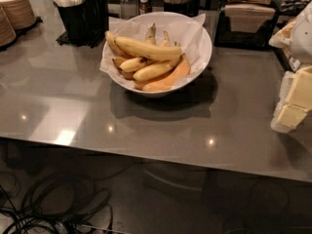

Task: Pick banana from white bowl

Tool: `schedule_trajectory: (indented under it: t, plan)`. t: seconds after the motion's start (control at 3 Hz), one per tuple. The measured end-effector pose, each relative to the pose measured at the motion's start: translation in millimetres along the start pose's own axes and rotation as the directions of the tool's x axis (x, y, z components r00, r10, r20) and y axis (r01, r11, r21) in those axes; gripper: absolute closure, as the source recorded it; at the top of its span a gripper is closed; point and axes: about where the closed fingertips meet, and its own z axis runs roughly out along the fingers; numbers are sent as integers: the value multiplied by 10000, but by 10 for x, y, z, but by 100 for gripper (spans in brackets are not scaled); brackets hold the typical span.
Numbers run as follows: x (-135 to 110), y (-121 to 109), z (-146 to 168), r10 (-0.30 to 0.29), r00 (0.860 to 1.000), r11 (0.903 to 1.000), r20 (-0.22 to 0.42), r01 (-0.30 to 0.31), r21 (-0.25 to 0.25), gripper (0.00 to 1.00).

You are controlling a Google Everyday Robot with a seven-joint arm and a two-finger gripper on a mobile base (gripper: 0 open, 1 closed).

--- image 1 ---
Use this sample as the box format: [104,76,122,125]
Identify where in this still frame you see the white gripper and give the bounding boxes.
[269,2,312,110]

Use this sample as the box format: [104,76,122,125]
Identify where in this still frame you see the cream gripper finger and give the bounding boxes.
[270,101,308,133]

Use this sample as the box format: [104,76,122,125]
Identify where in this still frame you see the long yellow banana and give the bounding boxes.
[114,36,182,60]

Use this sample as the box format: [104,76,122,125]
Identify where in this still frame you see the bottom orange-yellow banana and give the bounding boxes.
[135,54,191,92]

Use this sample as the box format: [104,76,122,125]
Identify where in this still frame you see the white ceramic bowl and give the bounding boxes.
[101,11,214,98]

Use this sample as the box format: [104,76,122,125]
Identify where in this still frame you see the middle yellow banana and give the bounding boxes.
[134,58,180,82]

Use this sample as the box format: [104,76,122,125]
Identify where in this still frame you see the back upright banana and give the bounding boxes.
[145,23,156,45]

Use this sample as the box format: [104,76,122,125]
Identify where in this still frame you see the small short yellow banana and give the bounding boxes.
[119,58,153,72]

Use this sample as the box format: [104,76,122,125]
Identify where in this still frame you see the left curved yellow banana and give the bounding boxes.
[105,30,130,59]

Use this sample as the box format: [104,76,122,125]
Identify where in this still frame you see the black napkin dispenser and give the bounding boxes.
[214,2,279,50]

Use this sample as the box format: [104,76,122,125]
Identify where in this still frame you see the black stir stick holder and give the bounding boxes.
[164,0,200,18]

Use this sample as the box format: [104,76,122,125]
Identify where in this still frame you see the small sauce bottle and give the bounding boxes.
[139,0,150,15]

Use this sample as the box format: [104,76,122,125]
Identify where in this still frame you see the clear pepper shaker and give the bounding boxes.
[119,0,137,20]

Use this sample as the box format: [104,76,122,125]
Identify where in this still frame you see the black cutlery holder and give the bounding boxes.
[54,0,109,48]

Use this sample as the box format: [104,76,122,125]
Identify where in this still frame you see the black floor cables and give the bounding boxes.
[0,159,135,234]

